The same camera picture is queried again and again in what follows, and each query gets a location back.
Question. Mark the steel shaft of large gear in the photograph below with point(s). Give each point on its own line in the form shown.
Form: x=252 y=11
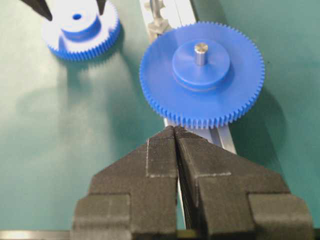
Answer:
x=201 y=53

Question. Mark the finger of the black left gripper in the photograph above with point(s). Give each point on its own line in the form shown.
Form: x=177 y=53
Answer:
x=101 y=6
x=40 y=7

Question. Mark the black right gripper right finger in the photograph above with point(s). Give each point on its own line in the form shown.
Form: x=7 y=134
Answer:
x=232 y=198

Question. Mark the large blue plastic gear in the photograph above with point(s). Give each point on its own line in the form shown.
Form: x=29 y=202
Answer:
x=208 y=96

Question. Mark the silver aluminium extrusion rail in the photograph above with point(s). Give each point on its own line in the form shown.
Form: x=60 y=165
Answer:
x=180 y=15

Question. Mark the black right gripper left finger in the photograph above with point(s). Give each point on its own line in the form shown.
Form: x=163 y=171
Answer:
x=135 y=198

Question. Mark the small blue plastic gear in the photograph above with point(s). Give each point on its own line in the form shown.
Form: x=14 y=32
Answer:
x=78 y=32

